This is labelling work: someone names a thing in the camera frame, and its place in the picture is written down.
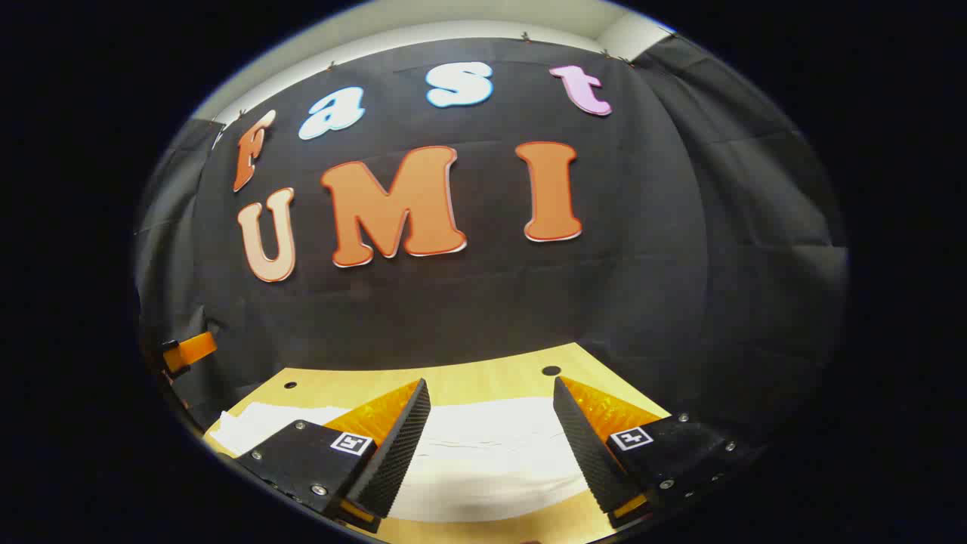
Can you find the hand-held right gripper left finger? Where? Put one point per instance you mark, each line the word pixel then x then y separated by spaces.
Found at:
pixel 393 453

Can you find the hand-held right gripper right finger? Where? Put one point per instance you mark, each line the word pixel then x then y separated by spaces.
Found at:
pixel 589 453

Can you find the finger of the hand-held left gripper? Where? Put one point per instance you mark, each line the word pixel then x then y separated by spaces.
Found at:
pixel 190 350

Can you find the white jeans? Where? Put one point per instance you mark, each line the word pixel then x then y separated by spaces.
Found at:
pixel 491 453

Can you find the black backdrop cloth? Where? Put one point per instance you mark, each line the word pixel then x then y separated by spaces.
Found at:
pixel 483 302

